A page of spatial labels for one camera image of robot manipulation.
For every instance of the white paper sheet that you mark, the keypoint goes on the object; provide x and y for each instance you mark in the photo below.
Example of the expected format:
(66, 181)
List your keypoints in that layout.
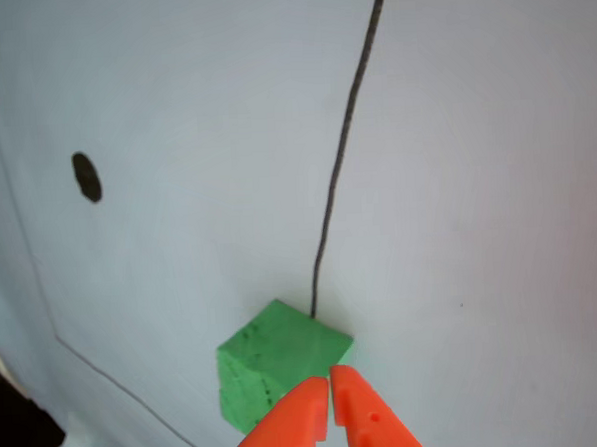
(451, 175)

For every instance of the green foam block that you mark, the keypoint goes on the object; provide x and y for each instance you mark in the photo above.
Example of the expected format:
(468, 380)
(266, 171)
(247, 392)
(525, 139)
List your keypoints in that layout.
(280, 344)

